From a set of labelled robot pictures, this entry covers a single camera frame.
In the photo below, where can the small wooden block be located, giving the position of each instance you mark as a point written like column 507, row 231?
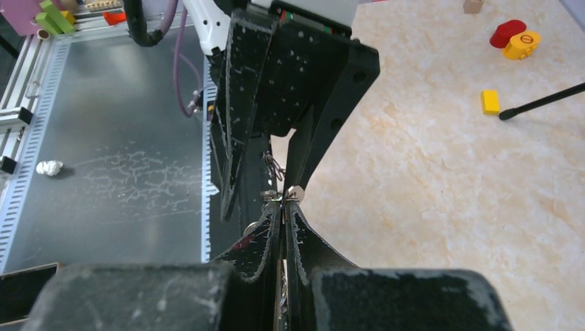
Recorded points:
column 472, row 6

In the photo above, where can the smartphone on metal table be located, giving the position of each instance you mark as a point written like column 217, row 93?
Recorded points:
column 20, row 289

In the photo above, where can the green blocks on shelf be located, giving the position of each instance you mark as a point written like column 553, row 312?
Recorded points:
column 56, row 17

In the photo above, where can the yellow plastic cylinder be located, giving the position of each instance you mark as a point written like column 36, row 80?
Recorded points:
column 521, row 45

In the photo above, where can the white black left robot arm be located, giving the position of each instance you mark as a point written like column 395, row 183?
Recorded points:
column 208, row 25

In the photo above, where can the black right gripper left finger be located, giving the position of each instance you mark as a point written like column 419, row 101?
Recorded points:
column 235, row 291

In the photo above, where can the crumpled white paper ball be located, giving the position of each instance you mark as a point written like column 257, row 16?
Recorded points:
column 49, row 168

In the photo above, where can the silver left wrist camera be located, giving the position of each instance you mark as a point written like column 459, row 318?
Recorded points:
column 337, row 11

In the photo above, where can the yellow lego brick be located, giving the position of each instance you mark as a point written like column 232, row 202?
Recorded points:
column 490, row 102

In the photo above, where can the black tripod stand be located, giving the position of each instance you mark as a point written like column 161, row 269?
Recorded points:
column 513, row 112

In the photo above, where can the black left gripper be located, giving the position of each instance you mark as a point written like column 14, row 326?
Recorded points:
column 285, row 70

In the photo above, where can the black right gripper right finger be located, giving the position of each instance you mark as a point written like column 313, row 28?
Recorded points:
column 326, row 291

